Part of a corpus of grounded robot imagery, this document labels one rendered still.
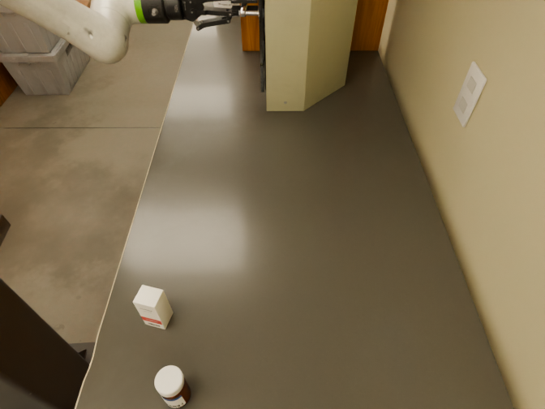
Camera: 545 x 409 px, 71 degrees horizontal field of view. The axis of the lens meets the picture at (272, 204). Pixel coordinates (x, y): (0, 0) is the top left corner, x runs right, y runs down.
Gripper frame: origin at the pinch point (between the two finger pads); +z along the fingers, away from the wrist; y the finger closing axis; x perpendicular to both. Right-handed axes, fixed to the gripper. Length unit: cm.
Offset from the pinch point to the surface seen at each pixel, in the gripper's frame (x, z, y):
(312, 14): -10.3, 17.2, 1.6
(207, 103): -6.6, -12.5, -26.0
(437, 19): -8.5, 48.7, -0.4
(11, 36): 144, -165, -74
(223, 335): -79, -1, -27
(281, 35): -10.8, 9.7, -3.3
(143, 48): 218, -106, -119
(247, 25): 26.2, -1.2, -16.7
